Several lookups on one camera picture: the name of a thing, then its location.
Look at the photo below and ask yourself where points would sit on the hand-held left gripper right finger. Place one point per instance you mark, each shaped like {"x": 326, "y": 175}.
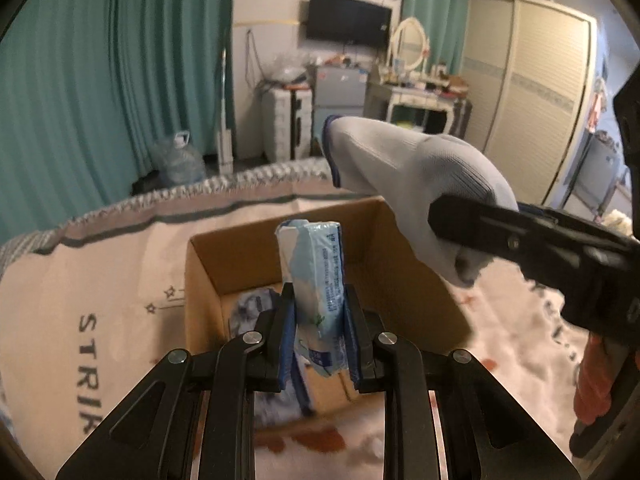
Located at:
{"x": 351, "y": 355}

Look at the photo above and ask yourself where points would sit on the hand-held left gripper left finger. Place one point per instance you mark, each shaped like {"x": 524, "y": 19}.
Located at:
{"x": 286, "y": 355}

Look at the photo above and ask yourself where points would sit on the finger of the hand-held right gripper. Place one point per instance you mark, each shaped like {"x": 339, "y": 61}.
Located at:
{"x": 580, "y": 225}
{"x": 490, "y": 232}

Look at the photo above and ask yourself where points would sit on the blue tissue packet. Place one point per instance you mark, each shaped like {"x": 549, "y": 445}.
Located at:
{"x": 320, "y": 280}

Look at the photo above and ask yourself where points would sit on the cardboard box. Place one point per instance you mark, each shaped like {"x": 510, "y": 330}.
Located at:
{"x": 400, "y": 280}

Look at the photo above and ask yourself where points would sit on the white work glove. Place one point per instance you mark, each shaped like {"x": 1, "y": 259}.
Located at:
{"x": 400, "y": 170}

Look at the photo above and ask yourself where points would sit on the metal rack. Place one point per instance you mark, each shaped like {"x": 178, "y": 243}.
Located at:
{"x": 602, "y": 170}

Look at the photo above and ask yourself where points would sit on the packet inside box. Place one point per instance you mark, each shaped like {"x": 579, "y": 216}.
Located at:
{"x": 247, "y": 310}

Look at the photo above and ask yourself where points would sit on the orange cloth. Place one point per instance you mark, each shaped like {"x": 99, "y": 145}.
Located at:
{"x": 595, "y": 380}

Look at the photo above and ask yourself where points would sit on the cream wardrobe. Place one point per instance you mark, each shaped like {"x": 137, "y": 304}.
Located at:
{"x": 530, "y": 90}

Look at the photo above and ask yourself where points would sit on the white vanity table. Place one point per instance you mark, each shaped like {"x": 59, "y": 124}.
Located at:
{"x": 415, "y": 97}

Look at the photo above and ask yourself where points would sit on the grey small fridge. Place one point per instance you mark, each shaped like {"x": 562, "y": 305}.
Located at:
{"x": 340, "y": 95}

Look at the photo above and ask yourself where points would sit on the oval white mirror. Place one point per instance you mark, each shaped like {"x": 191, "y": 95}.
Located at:
{"x": 410, "y": 42}

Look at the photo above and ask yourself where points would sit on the large water jug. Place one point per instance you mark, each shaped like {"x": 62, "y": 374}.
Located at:
{"x": 177, "y": 160}

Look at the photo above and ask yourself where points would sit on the white storage drawers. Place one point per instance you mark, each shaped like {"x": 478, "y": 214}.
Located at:
{"x": 280, "y": 122}

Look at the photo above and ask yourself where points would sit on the white mop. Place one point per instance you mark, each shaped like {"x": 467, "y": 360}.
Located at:
{"x": 224, "y": 130}

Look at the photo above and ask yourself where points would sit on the narrow teal curtain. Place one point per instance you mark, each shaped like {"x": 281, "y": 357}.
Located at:
{"x": 435, "y": 5}

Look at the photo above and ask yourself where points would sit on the clear plastic bag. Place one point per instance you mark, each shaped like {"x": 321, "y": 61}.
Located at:
{"x": 285, "y": 70}

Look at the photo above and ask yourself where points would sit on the wide teal curtain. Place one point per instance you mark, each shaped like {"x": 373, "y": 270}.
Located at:
{"x": 110, "y": 70}

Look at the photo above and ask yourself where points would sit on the black wall television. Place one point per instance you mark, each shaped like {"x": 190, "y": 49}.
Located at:
{"x": 347, "y": 17}

